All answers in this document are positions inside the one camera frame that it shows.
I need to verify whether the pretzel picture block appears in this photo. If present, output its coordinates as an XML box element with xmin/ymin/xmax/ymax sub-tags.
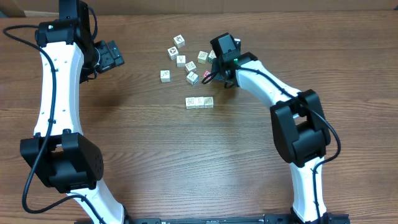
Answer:
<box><xmin>203</xmin><ymin>96</ymin><xmax>214</xmax><ymax>108</ymax></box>

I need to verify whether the giraffe picture block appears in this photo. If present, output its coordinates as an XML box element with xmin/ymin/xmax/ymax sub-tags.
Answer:
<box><xmin>195</xmin><ymin>97</ymin><xmax>205</xmax><ymax>109</ymax></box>

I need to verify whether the line drawing wooden block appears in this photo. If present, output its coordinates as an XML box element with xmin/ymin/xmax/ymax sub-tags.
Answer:
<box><xmin>185</xmin><ymin>97</ymin><xmax>196</xmax><ymax>110</ymax></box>

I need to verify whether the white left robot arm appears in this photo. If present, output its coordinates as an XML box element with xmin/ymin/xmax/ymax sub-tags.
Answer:
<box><xmin>20</xmin><ymin>1</ymin><xmax>131</xmax><ymax>223</ymax></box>

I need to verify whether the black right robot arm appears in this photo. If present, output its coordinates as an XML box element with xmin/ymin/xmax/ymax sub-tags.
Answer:
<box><xmin>210</xmin><ymin>33</ymin><xmax>331</xmax><ymax>223</ymax></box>

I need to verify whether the lower red letter block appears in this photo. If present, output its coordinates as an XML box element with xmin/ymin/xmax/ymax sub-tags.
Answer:
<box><xmin>203</xmin><ymin>70</ymin><xmax>211</xmax><ymax>78</ymax></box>

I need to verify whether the dog picture green block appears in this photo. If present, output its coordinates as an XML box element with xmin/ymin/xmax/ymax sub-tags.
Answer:
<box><xmin>208</xmin><ymin>50</ymin><xmax>216</xmax><ymax>63</ymax></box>

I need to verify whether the turtle picture block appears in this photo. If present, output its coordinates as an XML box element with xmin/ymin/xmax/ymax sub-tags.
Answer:
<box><xmin>197</xmin><ymin>51</ymin><xmax>208</xmax><ymax>64</ymax></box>

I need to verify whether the blue sided picture block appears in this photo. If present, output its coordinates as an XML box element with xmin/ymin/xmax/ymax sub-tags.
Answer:
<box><xmin>186</xmin><ymin>72</ymin><xmax>199</xmax><ymax>85</ymax></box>

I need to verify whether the snail picture block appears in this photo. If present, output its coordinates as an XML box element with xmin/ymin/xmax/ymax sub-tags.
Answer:
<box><xmin>185</xmin><ymin>61</ymin><xmax>197</xmax><ymax>73</ymax></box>

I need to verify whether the ice cream picture block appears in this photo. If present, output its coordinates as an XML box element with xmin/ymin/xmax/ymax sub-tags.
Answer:
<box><xmin>176</xmin><ymin>55</ymin><xmax>186</xmax><ymax>68</ymax></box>

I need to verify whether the face picture block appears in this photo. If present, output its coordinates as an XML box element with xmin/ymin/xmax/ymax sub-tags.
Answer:
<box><xmin>174</xmin><ymin>34</ymin><xmax>185</xmax><ymax>49</ymax></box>

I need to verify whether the soccer ball picture block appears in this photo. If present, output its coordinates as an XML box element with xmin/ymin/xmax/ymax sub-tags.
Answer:
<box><xmin>167</xmin><ymin>46</ymin><xmax>179</xmax><ymax>60</ymax></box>

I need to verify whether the green sided picture block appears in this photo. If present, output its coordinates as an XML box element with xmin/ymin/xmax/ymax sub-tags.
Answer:
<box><xmin>160</xmin><ymin>70</ymin><xmax>171</xmax><ymax>83</ymax></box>

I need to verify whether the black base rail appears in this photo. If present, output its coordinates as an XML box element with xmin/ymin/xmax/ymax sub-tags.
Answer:
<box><xmin>127</xmin><ymin>213</ymin><xmax>351</xmax><ymax>224</ymax></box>

